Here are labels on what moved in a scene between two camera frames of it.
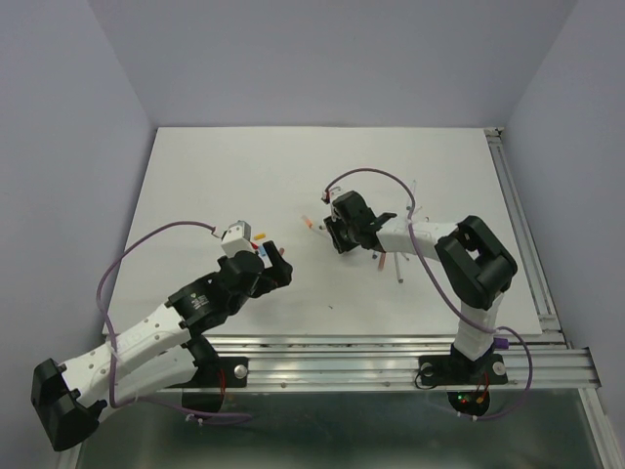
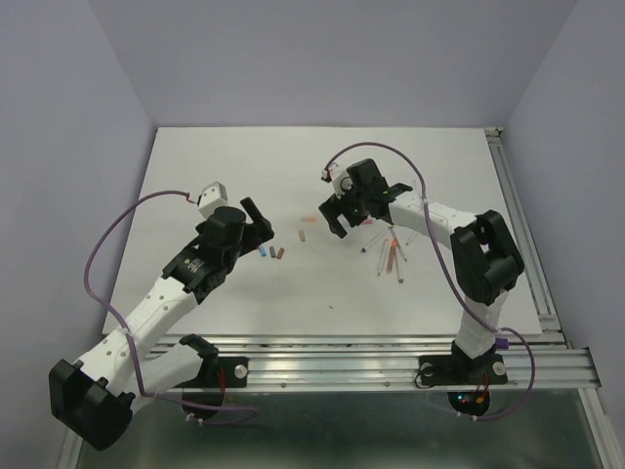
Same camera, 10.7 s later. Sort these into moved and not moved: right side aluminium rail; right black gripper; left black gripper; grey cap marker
Moved: right black gripper; left black gripper
Not moved: grey cap marker; right side aluminium rail
